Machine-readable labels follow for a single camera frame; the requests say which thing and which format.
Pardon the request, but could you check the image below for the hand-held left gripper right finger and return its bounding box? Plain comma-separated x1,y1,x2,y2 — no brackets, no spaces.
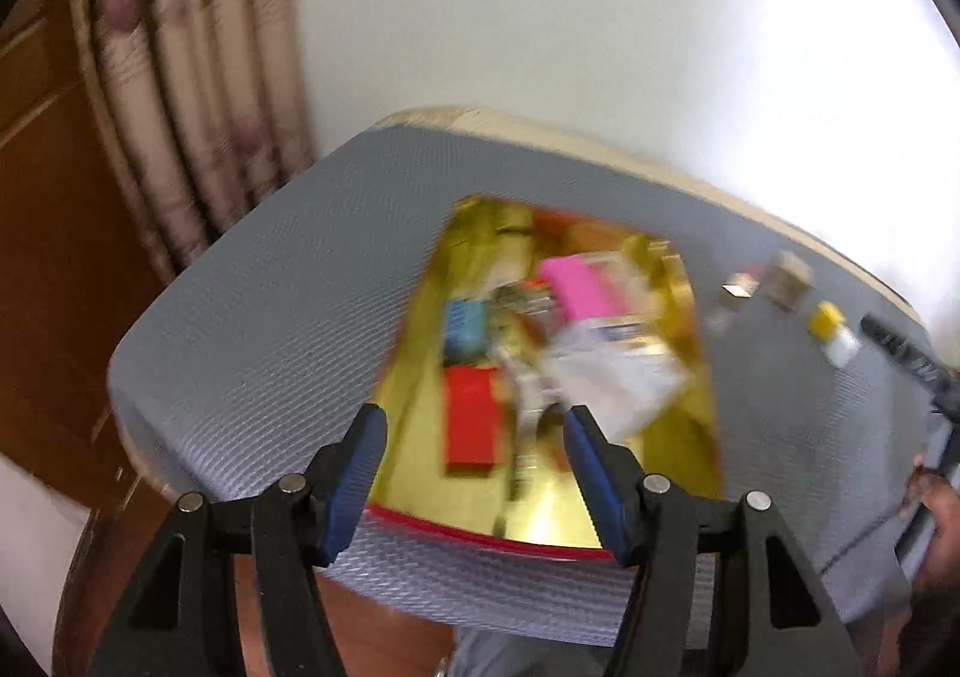
562,405,860,677

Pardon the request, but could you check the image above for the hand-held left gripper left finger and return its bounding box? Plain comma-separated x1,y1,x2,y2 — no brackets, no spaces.
86,403,389,677

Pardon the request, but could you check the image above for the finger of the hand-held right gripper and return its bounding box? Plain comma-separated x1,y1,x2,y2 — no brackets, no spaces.
861,313,960,423

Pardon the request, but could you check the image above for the red tin box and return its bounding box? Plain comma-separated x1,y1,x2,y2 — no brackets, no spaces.
364,193,725,564

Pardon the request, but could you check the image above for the gold lipstick tube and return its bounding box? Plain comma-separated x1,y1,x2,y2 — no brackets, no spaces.
499,354,560,506

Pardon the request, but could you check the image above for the clear plastic packet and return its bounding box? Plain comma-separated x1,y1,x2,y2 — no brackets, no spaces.
540,313,695,438

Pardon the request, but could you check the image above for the red rectangular block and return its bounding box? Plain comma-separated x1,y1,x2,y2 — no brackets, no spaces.
442,366,502,477

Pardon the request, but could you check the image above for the small blue box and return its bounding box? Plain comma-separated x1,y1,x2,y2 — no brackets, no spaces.
444,298,490,357

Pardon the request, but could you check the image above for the pink block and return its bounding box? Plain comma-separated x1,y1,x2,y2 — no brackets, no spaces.
538,255,616,322

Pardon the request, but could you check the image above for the person's right hand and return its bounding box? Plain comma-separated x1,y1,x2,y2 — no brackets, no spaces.
904,456,960,535

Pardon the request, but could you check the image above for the yellow white block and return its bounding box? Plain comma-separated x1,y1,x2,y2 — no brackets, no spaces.
806,300,862,369

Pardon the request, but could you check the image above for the beige block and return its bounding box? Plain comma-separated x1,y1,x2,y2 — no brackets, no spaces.
761,249,816,312

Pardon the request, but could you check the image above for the person's leg in jeans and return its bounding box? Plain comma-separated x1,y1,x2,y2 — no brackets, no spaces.
450,628,623,677

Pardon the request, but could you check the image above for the grey mesh mat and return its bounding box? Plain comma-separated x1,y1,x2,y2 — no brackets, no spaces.
107,122,947,648

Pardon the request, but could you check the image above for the brown wooden door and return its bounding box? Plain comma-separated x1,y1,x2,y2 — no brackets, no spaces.
0,0,181,520

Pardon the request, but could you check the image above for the beige patterned curtain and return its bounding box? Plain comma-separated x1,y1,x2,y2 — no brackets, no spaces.
71,0,316,288

